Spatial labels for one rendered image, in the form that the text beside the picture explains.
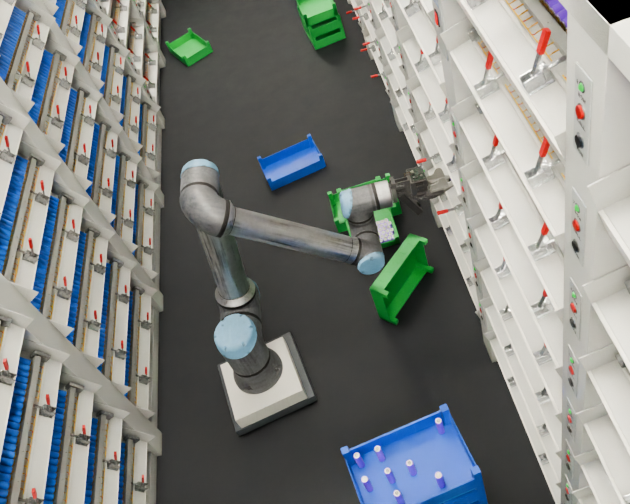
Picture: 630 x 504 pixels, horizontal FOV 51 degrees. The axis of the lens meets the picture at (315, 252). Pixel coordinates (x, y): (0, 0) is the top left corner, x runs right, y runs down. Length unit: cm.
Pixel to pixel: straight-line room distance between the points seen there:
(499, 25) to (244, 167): 249
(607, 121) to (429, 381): 180
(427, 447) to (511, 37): 109
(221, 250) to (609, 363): 137
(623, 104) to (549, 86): 28
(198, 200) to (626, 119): 137
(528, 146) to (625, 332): 40
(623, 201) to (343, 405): 177
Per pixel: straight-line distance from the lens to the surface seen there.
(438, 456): 181
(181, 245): 328
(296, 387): 243
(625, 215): 85
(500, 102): 132
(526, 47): 111
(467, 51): 147
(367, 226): 217
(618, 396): 115
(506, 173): 146
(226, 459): 254
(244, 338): 228
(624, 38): 68
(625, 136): 80
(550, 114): 99
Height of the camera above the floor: 214
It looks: 47 degrees down
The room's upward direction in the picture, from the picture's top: 23 degrees counter-clockwise
